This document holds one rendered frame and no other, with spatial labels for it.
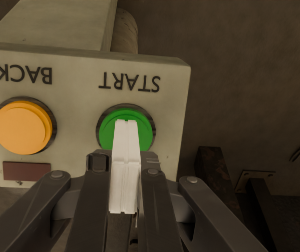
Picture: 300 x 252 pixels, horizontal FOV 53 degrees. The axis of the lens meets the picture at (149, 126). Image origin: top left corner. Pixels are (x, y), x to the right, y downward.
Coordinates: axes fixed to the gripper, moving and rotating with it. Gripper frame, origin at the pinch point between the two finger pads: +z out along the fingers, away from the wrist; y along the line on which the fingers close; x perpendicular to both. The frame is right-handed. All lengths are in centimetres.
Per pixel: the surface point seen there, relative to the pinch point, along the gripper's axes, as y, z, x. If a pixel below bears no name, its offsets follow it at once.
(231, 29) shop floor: 27, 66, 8
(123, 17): -1, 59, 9
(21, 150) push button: -7.4, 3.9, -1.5
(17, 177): -8.1, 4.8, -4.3
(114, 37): -2.7, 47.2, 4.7
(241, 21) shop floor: 29, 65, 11
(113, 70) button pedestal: -1.1, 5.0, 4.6
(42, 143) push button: -6.0, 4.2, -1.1
